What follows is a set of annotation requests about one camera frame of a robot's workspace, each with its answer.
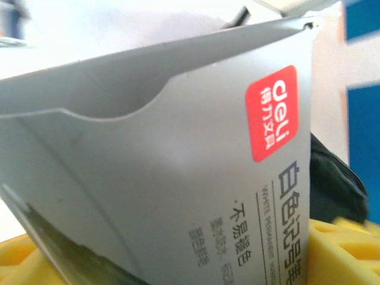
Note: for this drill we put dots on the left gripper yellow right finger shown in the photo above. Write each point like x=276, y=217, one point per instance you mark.
x=347, y=255

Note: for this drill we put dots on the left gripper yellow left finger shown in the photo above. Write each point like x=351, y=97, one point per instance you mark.
x=20, y=264

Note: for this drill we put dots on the grey marker pen box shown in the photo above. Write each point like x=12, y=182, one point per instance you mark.
x=178, y=148

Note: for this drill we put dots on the black backpack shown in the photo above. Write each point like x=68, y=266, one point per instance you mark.
x=332, y=184

